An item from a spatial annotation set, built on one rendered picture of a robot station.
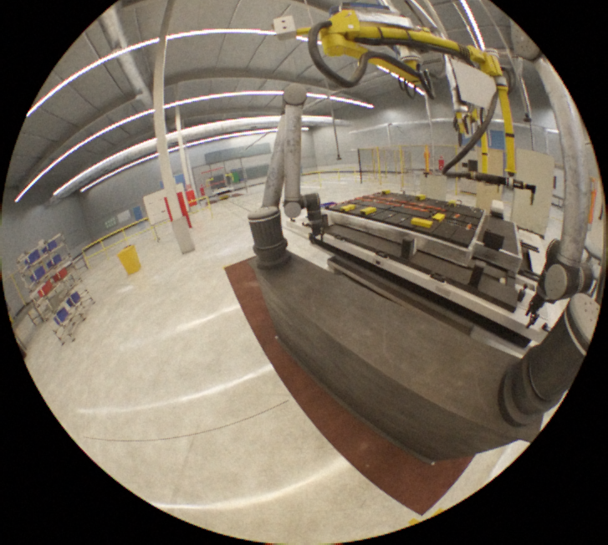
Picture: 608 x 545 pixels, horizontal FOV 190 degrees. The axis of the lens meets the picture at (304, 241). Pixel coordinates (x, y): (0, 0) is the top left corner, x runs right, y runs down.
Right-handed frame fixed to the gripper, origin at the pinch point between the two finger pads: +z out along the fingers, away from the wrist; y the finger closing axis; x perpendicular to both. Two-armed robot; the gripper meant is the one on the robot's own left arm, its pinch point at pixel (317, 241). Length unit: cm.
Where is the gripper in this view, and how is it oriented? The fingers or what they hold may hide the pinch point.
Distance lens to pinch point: 146.2
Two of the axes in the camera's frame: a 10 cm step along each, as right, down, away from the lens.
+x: 6.0, 2.4, -7.6
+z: 1.4, 9.1, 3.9
